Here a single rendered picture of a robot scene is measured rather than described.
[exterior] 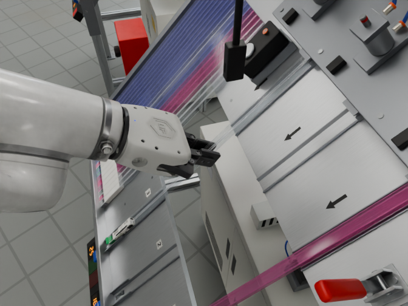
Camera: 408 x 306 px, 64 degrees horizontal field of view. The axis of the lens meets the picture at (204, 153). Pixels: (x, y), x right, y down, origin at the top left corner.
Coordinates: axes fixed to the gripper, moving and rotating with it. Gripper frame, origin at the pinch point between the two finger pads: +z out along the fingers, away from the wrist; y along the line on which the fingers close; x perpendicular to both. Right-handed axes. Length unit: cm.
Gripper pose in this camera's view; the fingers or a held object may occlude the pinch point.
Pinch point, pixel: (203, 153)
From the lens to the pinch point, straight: 53.4
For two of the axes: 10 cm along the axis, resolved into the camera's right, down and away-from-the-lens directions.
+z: 8.0, 1.8, 5.8
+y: -2.8, -7.3, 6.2
